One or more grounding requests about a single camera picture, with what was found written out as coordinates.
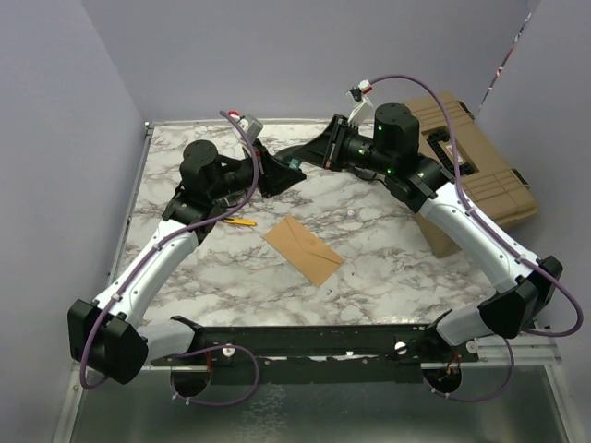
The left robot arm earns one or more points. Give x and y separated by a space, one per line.
106 334

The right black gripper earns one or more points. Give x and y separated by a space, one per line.
325 149

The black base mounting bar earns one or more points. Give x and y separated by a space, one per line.
317 354

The yellow utility knife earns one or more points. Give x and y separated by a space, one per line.
240 222

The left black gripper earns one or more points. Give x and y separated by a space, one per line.
273 175

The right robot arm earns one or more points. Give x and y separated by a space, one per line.
523 282

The tan plastic tool case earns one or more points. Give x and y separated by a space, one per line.
488 179

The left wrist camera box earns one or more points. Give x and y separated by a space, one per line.
249 124

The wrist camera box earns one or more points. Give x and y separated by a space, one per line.
362 105
249 124

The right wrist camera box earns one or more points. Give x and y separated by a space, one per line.
362 105

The brown kraft envelope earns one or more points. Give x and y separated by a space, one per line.
304 250

